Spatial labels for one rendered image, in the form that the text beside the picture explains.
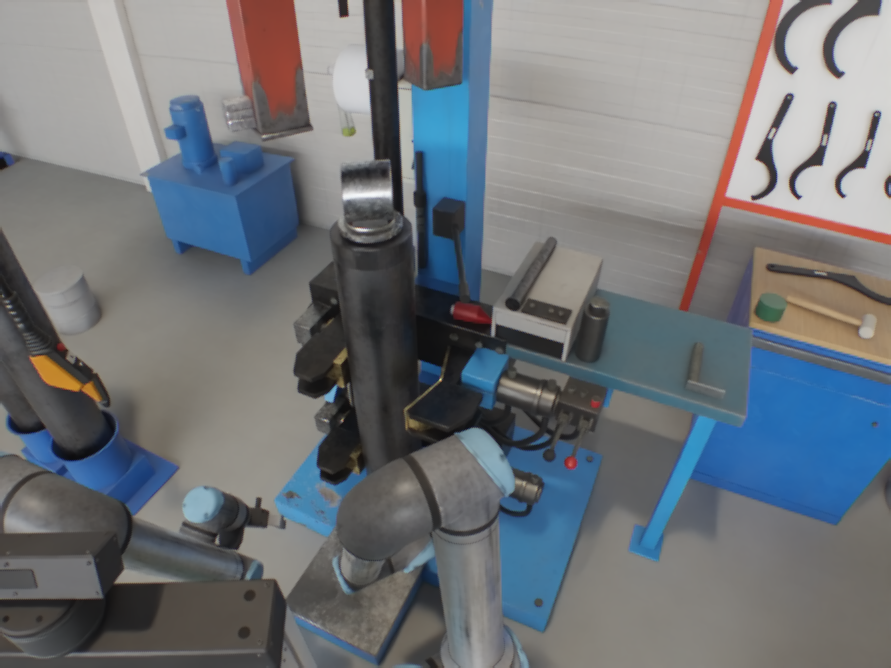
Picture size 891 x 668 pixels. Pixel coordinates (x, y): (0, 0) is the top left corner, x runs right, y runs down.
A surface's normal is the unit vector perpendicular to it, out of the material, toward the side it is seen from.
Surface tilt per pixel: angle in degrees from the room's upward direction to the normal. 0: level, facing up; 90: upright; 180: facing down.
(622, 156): 90
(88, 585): 61
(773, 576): 0
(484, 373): 0
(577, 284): 0
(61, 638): 90
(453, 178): 90
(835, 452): 90
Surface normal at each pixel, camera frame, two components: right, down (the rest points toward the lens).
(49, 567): 0.07, 0.21
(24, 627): 0.00, -0.76
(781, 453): -0.42, 0.59
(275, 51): 0.52, 0.55
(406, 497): 0.04, -0.29
